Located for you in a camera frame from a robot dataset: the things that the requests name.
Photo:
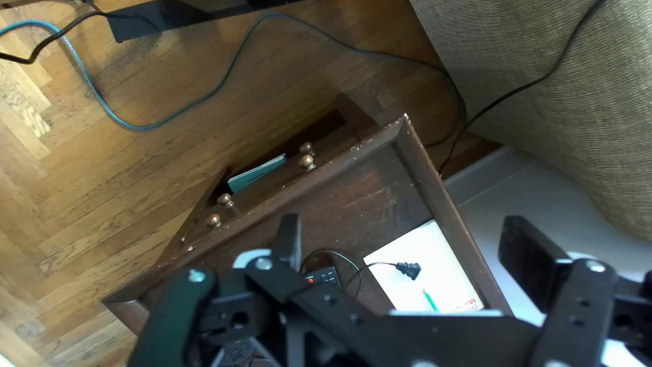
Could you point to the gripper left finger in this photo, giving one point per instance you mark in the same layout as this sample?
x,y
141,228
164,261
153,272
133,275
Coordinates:
x,y
175,316

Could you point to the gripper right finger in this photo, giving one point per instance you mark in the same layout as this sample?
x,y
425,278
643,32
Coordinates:
x,y
575,316

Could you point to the black remote control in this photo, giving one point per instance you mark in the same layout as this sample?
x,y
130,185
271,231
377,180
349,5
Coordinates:
x,y
323,277

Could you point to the brass drawer knob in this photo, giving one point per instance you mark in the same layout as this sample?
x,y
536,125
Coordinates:
x,y
306,148
306,162
213,220
224,200

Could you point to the white panel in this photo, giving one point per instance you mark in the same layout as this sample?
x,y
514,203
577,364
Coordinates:
x,y
514,199

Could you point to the green pen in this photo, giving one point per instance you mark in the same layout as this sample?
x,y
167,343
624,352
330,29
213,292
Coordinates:
x,y
430,300

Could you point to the white paper booklet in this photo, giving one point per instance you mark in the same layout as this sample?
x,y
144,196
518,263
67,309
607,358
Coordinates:
x,y
433,255

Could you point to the teal booklet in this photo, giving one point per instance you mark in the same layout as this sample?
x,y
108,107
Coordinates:
x,y
254,174

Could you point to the wooden drawer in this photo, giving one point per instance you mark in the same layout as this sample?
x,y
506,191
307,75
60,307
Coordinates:
x,y
275,186

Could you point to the beige fabric sofa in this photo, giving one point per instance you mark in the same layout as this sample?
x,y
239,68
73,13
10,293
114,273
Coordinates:
x,y
560,102

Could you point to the black stand base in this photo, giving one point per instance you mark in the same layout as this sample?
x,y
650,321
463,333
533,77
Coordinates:
x,y
168,18

